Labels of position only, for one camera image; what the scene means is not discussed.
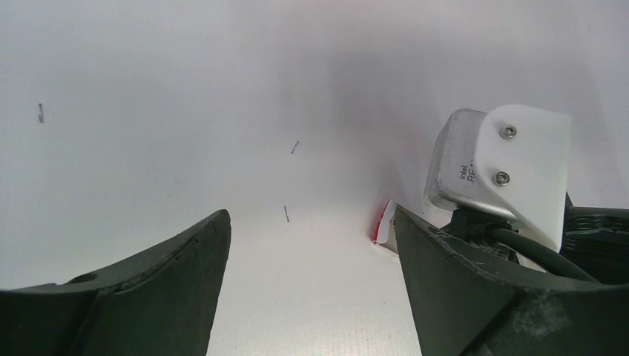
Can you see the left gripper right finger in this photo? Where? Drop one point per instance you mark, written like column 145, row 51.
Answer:
column 467, row 301

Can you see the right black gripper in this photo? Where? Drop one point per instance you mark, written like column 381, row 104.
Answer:
column 596, row 240

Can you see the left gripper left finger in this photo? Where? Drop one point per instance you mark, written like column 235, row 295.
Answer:
column 160, row 301

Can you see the red white staple box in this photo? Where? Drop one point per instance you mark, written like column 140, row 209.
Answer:
column 384, row 230

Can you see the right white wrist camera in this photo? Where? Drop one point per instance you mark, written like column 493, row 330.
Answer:
column 511, row 163

